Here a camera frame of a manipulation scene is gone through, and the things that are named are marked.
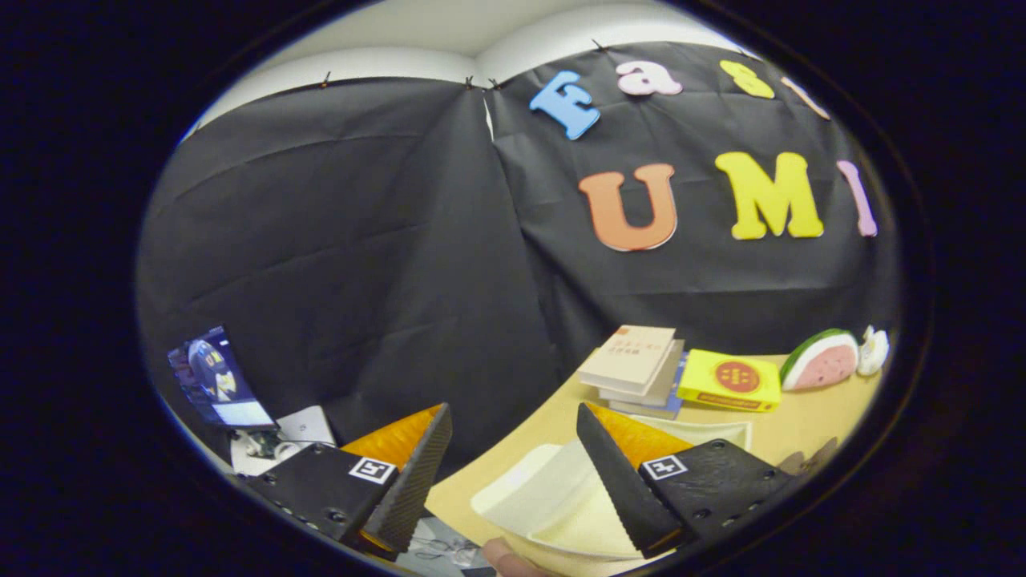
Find blue cover book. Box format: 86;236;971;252
629;353;690;420

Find white plush toy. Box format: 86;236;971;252
856;325;891;377

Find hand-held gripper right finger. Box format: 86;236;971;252
576;403;802;559

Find beige fabric storage box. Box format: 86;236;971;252
471;418;754;560

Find black backdrop cloth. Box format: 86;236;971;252
136;40;903;482

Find yellow book with red circle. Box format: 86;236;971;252
676;349;782;413

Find grey cover book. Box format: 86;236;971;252
597;339;686;407

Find beige cover book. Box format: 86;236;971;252
577;325;677;396

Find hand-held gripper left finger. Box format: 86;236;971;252
244;403;454;560

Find watermelon slice plush toy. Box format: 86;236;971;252
780;328;861;392

